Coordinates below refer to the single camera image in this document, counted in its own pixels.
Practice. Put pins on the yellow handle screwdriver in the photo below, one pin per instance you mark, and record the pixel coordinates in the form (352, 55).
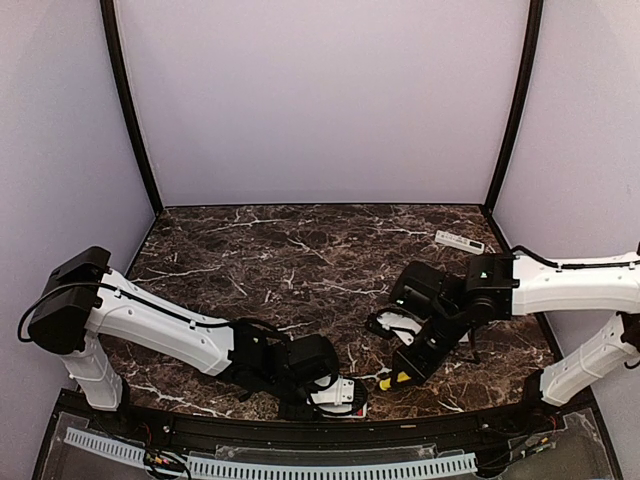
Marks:
(387, 384)

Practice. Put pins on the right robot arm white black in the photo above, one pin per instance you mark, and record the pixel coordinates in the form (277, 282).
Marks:
(499, 287)

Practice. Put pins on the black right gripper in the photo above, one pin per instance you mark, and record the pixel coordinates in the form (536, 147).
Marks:
(419, 370)

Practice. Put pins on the white slotted cable duct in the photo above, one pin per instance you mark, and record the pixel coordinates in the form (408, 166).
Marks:
(200, 466)

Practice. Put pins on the grey remote control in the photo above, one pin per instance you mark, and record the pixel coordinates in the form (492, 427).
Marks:
(355, 409)

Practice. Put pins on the right black frame post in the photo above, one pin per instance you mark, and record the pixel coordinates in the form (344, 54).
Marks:
(521, 89)

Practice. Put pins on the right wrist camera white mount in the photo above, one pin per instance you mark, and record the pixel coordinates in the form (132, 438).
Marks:
(390, 323)

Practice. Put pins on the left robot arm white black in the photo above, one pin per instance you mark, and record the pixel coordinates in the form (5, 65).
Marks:
(84, 299)

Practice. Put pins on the left black frame post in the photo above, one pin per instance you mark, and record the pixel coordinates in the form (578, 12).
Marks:
(126, 101)

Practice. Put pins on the white remote control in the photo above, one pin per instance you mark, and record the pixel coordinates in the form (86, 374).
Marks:
(459, 242)

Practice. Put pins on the black frame post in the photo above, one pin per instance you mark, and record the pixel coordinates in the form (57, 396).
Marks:
(521, 89)
(126, 101)

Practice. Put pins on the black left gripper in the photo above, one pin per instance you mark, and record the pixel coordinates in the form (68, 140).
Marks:
(288, 413)

